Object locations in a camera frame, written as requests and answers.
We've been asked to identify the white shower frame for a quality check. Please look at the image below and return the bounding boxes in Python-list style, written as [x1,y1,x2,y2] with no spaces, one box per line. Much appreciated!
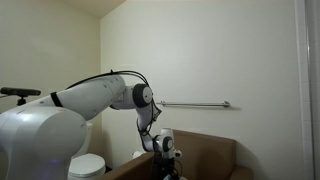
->
[294,0,320,180]

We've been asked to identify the chrome towel bar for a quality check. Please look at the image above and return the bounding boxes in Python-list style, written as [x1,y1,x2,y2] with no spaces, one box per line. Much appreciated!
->
[155,100,232,109]

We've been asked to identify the black camera on stand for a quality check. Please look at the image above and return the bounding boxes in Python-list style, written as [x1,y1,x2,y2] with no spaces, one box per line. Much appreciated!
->
[0,87,42,108]

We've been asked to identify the white toilet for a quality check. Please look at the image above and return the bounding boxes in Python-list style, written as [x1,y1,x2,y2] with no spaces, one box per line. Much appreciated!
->
[68,121,107,180]

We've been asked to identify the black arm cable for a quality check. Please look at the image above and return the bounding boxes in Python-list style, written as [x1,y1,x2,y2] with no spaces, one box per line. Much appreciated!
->
[66,69,163,138]

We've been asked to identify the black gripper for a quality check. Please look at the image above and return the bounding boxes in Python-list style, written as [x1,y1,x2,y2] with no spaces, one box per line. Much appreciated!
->
[152,155,178,180]

